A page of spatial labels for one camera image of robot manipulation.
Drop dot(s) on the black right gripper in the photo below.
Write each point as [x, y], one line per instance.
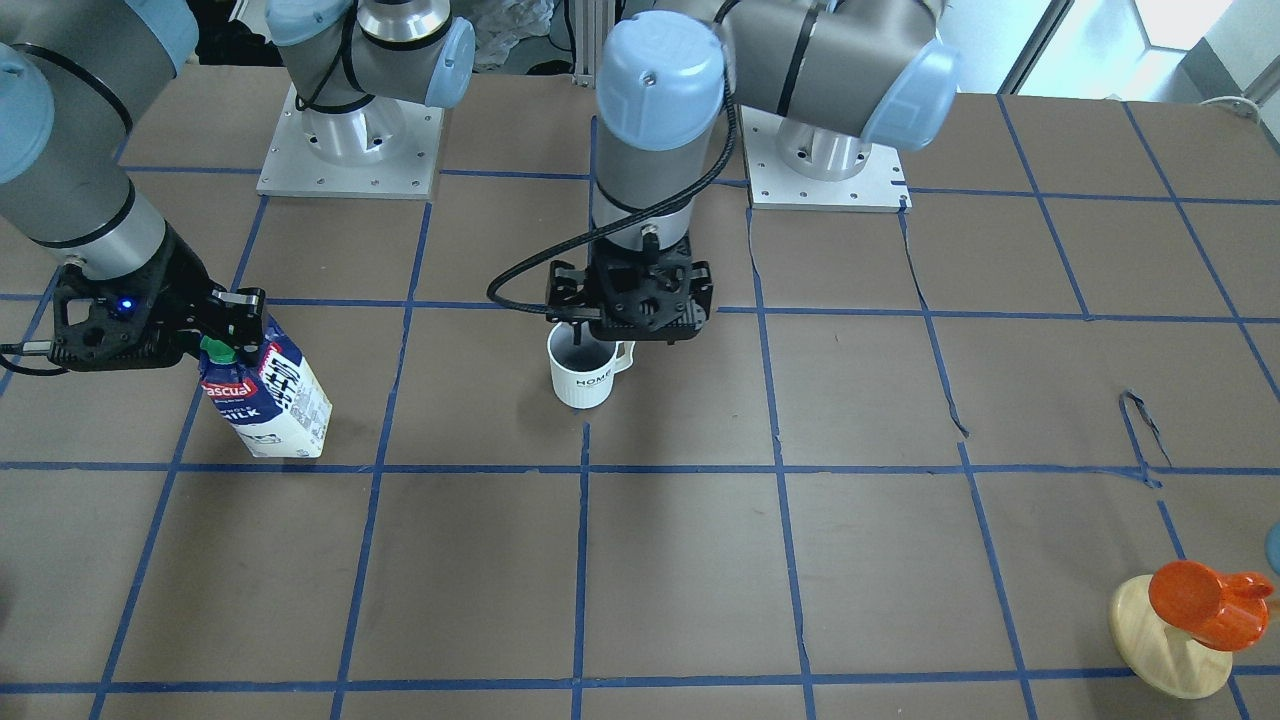
[178, 290]

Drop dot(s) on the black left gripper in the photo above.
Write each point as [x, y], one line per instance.
[564, 287]

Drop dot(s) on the blue white milk carton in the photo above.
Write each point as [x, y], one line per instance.
[276, 405]

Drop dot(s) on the white ribbed mug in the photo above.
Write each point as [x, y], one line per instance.
[583, 367]

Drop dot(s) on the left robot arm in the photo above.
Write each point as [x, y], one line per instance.
[672, 79]

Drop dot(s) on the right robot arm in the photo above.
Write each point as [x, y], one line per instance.
[78, 75]

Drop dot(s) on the wooden mug tree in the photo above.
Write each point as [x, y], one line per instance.
[1165, 657]

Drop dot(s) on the orange mug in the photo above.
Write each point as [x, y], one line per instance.
[1223, 612]

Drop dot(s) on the blue mug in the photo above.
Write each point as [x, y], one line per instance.
[1271, 547]

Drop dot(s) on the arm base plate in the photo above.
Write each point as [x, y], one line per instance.
[387, 150]
[792, 166]

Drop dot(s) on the aluminium frame post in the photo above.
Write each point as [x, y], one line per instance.
[590, 22]

